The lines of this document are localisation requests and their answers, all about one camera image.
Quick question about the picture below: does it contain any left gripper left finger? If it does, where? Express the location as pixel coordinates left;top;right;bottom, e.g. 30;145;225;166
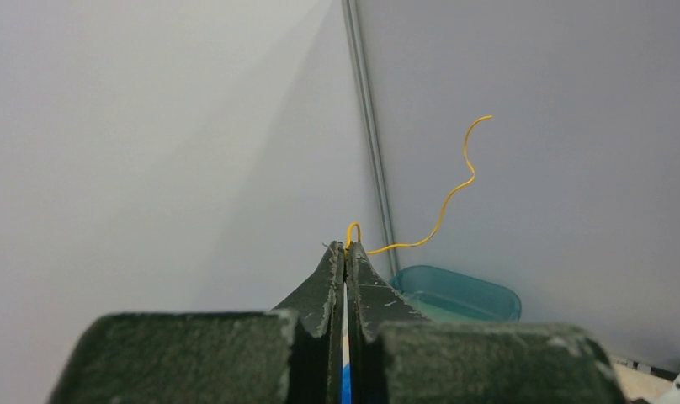
49;242;345;403

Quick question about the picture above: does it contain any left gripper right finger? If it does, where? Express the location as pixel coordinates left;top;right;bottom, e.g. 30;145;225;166
346;242;626;403

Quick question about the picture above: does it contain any yellow wire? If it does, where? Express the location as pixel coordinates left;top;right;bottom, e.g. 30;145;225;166
345;114;494;257

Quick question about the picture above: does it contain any blue three-compartment plastic bin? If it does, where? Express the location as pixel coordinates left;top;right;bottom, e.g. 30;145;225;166
341;359;353;404

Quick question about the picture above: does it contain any teal translucent plastic tray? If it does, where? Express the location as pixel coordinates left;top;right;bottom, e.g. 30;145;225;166
389;265;522;322

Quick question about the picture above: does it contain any aluminium frame post right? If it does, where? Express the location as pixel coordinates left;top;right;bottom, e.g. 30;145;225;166
342;0;396;245

